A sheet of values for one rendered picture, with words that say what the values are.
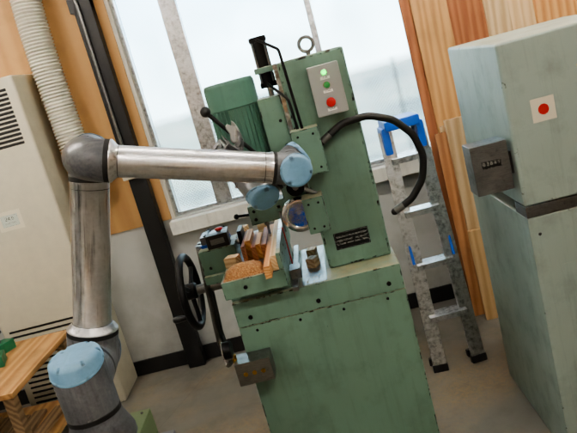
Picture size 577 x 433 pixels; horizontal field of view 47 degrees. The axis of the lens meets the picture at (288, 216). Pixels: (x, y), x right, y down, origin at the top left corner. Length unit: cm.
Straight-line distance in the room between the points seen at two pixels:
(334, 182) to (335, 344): 55
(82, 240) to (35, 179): 162
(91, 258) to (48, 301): 176
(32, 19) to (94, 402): 223
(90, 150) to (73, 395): 65
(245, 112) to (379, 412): 113
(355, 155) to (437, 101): 133
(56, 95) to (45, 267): 88
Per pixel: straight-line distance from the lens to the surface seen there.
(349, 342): 227
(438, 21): 349
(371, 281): 220
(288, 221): 221
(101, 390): 189
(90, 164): 176
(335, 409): 238
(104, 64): 360
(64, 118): 356
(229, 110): 222
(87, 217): 193
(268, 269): 203
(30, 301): 373
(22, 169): 355
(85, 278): 197
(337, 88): 212
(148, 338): 397
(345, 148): 220
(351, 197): 223
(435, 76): 348
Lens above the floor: 152
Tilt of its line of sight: 13 degrees down
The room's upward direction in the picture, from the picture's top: 15 degrees counter-clockwise
